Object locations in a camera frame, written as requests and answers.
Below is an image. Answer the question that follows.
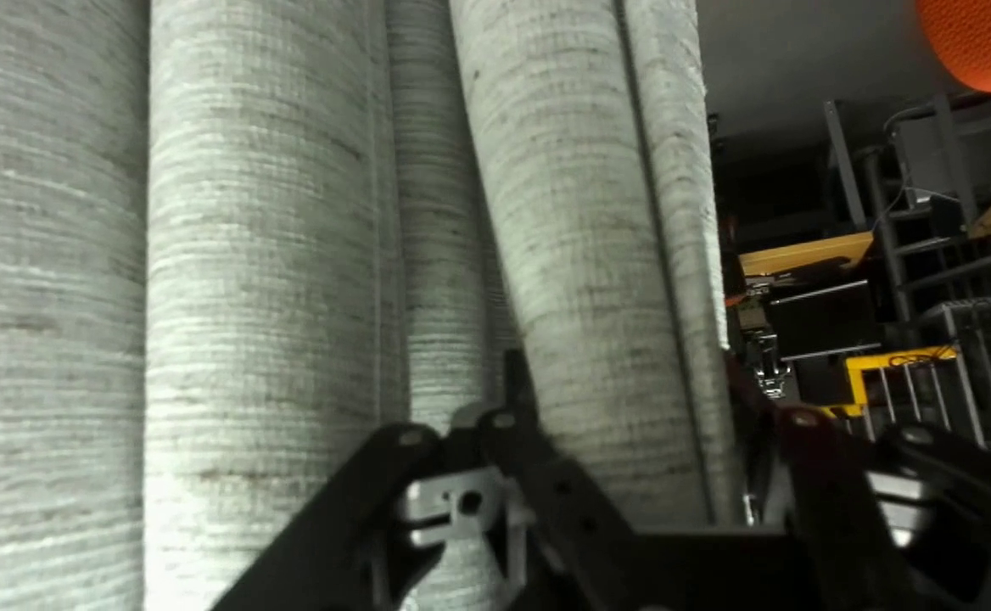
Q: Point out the orange round object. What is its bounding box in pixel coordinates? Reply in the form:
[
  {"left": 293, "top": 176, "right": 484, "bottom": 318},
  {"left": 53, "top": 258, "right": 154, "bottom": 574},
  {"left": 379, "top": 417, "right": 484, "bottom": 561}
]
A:
[{"left": 916, "top": 0, "right": 991, "bottom": 91}]

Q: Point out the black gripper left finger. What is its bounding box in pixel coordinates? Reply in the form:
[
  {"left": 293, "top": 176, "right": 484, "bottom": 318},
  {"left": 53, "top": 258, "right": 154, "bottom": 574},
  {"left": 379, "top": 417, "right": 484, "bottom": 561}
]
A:
[{"left": 212, "top": 411, "right": 678, "bottom": 611}]

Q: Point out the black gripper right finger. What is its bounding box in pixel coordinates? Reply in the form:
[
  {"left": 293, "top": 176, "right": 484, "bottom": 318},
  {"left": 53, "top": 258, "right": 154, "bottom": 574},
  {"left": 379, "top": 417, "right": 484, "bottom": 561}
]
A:
[{"left": 769, "top": 409, "right": 991, "bottom": 611}]

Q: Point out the grey woven curtain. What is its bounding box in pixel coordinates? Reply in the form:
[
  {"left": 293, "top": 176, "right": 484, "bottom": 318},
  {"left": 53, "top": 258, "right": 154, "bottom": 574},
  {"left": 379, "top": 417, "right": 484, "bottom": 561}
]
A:
[{"left": 0, "top": 0, "right": 741, "bottom": 611}]

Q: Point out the yellow metal cart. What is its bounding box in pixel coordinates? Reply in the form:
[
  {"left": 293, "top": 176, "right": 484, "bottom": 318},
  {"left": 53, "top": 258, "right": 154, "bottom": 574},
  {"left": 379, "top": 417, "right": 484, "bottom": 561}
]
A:
[{"left": 838, "top": 348, "right": 959, "bottom": 438}]

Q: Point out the grey metal rack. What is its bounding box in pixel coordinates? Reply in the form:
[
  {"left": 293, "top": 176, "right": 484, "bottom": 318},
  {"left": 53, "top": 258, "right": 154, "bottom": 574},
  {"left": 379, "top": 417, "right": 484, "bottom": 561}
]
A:
[{"left": 822, "top": 94, "right": 991, "bottom": 450}]

